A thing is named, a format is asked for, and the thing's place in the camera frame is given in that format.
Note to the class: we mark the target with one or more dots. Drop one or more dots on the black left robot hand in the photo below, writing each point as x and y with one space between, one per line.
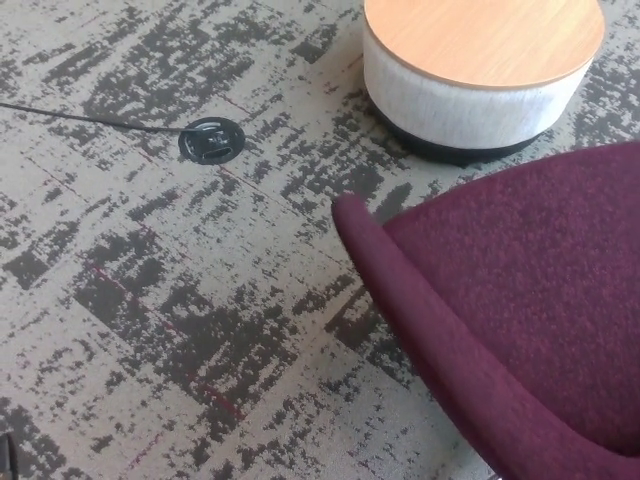
5 460

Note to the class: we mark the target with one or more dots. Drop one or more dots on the purple upholstered swivel chair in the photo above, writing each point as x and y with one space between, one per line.
525 275

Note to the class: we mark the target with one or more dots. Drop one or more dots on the black round floor outlet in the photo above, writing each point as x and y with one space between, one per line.
211 141

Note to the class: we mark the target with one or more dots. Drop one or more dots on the round wood-top grey side table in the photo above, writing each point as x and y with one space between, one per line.
475 40

